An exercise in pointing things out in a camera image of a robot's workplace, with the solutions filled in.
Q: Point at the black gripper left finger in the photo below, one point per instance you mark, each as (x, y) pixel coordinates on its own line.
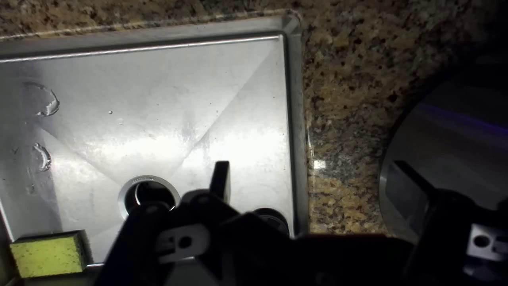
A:
(159, 255)

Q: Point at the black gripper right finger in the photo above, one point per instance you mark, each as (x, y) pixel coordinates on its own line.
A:
(450, 239)

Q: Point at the black sink drain guard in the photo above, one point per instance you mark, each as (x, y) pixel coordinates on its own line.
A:
(151, 192)

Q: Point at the silver black rice cooker body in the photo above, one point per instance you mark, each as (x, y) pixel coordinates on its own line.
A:
(454, 138)

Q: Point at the stainless steel sink basin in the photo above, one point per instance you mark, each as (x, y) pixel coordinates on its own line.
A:
(159, 106)

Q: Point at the yellow green sponge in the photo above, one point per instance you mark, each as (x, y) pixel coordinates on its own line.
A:
(48, 255)

